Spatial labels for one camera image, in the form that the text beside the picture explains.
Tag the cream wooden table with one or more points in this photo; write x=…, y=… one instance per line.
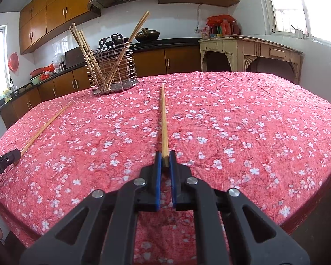
x=237, y=47

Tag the pink packet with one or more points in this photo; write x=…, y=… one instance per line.
x=205, y=33

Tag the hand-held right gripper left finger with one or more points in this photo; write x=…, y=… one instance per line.
x=157, y=182

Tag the yellow dish soap bottle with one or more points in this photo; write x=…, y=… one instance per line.
x=7, y=95

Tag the blue and yellow boxes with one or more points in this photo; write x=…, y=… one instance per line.
x=215, y=31

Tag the dark wooden chopstick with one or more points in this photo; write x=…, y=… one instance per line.
x=138, y=33

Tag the black kitchen countertop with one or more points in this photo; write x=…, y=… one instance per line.
x=179, y=42

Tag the dark pot with lid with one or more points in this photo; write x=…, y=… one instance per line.
x=147, y=35

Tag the dark red thermos flask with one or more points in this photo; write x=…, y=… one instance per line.
x=235, y=28

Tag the red floral tablecloth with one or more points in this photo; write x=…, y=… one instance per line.
x=223, y=132

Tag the red plastic basin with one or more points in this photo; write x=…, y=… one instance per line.
x=37, y=71

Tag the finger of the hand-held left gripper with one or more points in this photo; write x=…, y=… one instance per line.
x=9, y=158

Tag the white cup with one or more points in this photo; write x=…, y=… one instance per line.
x=299, y=34

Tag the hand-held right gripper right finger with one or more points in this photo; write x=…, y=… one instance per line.
x=173, y=187

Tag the crumpled red plastic bag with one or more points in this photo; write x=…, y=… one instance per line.
x=218, y=19

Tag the brown cutting board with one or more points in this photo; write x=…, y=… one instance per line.
x=73, y=58

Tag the green enamel basin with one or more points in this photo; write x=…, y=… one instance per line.
x=36, y=80

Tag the sink faucet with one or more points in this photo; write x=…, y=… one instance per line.
x=13, y=85

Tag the white plastic bag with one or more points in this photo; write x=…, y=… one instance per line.
x=58, y=60

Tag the large barred window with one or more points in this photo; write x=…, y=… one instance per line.
x=306, y=5

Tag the wooden base cabinets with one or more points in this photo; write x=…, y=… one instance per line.
x=154, y=60

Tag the red plastic bag on hook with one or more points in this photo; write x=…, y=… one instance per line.
x=13, y=60

